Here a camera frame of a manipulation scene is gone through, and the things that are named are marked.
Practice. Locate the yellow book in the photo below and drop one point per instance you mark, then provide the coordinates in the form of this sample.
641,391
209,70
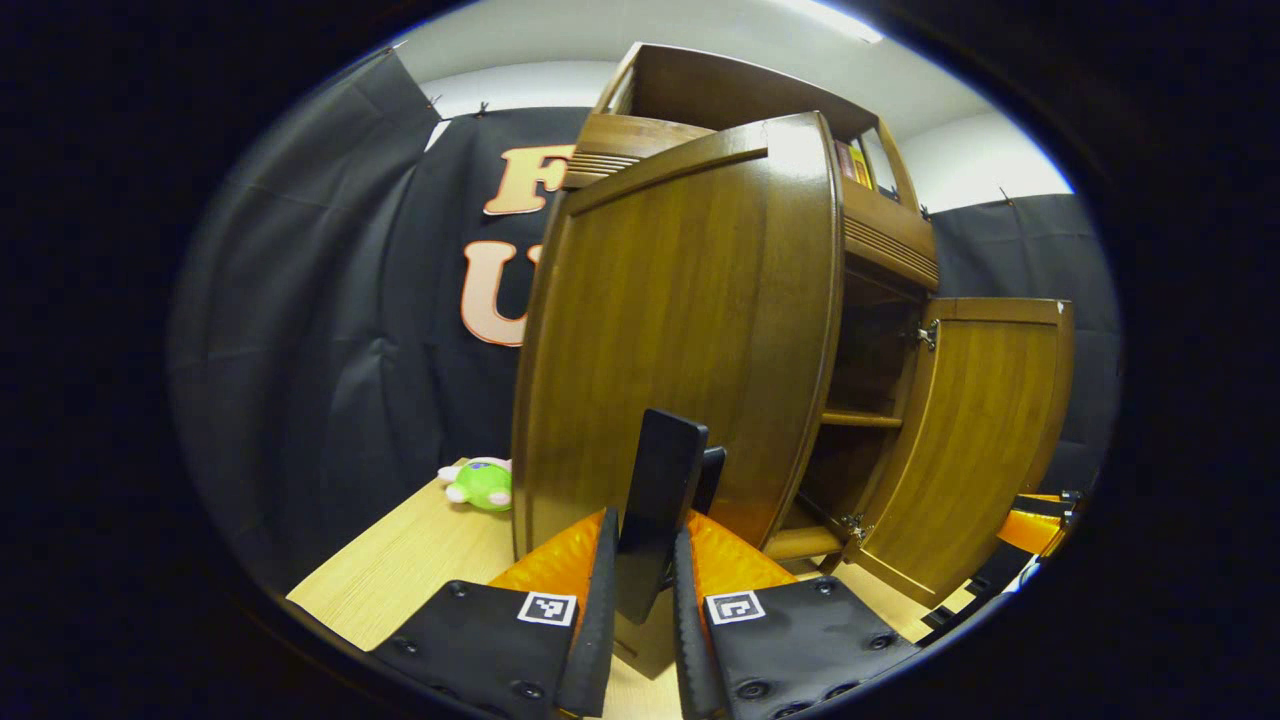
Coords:
862,168

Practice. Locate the green plush toy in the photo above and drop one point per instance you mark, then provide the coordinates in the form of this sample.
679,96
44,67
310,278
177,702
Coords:
482,485

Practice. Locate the dark brown book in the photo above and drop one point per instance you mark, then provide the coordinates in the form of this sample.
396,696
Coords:
845,160

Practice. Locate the wooden double-door shoe cabinet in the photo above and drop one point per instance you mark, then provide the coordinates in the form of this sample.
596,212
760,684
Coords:
890,235

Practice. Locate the wide ceiling panel light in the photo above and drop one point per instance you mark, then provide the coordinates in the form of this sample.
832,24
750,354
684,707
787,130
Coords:
840,20

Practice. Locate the wooden inner cabinet shelf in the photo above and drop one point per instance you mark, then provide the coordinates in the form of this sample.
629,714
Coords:
860,418

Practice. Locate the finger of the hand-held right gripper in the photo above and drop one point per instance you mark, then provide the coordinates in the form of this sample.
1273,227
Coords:
1030,535
1050,500

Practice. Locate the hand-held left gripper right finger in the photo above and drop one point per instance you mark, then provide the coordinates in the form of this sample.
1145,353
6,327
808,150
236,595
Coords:
800,650

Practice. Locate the black backdrop cloth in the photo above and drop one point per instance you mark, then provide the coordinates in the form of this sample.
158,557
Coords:
320,330

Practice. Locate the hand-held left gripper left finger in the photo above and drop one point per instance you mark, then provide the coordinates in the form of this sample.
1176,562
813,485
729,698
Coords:
500,650

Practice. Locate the wooden cabinet door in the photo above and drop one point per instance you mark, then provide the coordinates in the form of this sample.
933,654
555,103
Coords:
680,320
985,440

